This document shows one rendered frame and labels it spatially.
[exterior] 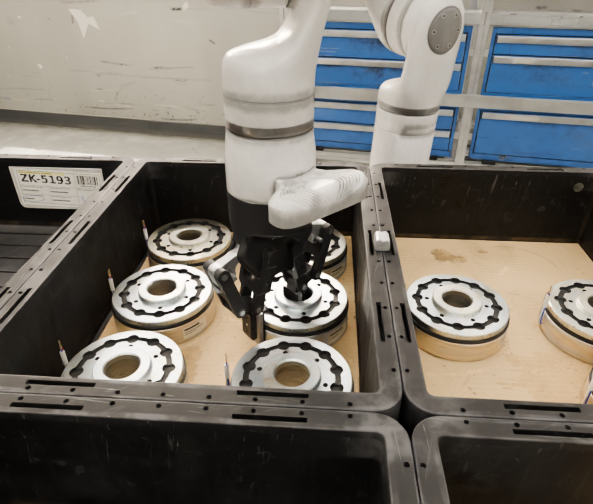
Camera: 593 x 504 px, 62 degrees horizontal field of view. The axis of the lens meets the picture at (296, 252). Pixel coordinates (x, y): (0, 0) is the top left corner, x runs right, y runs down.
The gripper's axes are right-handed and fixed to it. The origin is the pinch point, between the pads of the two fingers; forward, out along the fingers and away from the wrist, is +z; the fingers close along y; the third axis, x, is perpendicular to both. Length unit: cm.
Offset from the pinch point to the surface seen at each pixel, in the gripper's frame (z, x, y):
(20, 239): 2.6, -37.4, 14.2
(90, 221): -7.5, -16.3, 10.6
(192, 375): 2.4, -0.3, 9.4
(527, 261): 2.2, 10.1, -32.4
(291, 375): 0.5, 7.0, 3.7
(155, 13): 6, -289, -134
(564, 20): -7, -61, -192
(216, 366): 2.4, 0.1, 7.1
